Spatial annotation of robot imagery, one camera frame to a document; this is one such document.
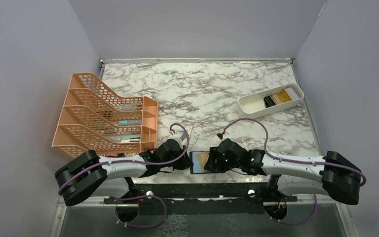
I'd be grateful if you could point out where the gold yellow card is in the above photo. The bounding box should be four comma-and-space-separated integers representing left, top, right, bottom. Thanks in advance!
195, 152, 209, 173

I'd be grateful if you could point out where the black card holder wallet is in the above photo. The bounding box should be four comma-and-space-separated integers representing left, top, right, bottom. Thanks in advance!
190, 151, 211, 174

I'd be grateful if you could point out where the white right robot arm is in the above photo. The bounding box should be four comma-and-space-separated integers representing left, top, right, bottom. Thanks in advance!
202, 139, 364, 205

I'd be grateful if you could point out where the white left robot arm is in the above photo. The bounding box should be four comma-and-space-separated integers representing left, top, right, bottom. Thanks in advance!
55, 135, 189, 206

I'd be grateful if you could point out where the black card in tray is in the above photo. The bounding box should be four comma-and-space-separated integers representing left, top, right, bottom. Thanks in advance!
264, 96, 276, 108

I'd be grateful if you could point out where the yellow card in tray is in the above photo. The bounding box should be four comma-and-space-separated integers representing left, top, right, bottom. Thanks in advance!
271, 89, 292, 105

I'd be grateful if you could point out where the stack of white cards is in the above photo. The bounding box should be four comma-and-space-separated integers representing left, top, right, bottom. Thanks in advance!
284, 87, 300, 100

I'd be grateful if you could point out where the white plastic tray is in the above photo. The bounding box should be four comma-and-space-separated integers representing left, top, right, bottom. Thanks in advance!
237, 83, 304, 119

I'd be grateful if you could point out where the blue box in rack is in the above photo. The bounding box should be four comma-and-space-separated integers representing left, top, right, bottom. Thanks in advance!
117, 119, 142, 126

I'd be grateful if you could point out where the grey box in rack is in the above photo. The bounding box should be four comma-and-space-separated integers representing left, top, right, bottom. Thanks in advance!
114, 103, 139, 112

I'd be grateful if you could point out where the orange file organizer rack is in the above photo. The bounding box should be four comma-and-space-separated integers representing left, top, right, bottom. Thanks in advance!
52, 73, 158, 158

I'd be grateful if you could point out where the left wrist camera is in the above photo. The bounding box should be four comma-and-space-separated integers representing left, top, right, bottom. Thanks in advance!
170, 131, 187, 144

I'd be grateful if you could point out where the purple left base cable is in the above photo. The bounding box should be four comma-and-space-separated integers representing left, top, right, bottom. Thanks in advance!
114, 195, 168, 229

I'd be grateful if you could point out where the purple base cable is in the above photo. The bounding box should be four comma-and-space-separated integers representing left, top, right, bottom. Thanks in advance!
114, 195, 168, 229
264, 195, 318, 226

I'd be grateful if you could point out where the black mounting rail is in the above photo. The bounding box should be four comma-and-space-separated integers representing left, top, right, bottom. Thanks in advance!
104, 183, 298, 215

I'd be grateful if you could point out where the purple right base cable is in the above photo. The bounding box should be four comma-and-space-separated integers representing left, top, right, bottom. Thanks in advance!
264, 195, 318, 226

